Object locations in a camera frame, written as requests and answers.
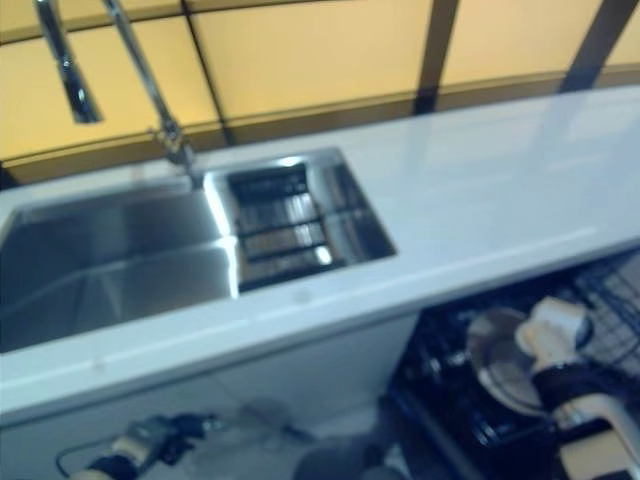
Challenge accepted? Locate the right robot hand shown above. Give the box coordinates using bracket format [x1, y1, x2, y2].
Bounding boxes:
[517, 296, 594, 374]

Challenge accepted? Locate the black sink drying rack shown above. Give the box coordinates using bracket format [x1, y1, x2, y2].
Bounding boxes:
[227, 167, 341, 294]

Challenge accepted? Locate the dishwasher wire rack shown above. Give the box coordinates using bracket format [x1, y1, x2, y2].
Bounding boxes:
[419, 259, 640, 446]

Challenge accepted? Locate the chrome kitchen faucet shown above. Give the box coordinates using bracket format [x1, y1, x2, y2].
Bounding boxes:
[33, 0, 206, 191]

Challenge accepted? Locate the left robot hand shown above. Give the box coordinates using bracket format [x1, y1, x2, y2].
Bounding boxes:
[117, 412, 226, 459]

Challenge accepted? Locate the stainless steel sink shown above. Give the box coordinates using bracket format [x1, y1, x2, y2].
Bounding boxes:
[0, 146, 399, 354]

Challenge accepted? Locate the beige round plate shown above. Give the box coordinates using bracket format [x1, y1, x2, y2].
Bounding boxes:
[466, 306, 549, 416]

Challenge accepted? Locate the dark window frame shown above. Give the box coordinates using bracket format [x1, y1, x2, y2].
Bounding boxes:
[0, 0, 640, 186]

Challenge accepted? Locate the open built-in dishwasher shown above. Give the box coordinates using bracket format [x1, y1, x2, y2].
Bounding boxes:
[379, 249, 640, 480]

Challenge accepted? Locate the white glossy cabinet door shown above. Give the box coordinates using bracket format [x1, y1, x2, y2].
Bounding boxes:
[0, 369, 241, 480]
[209, 312, 421, 416]

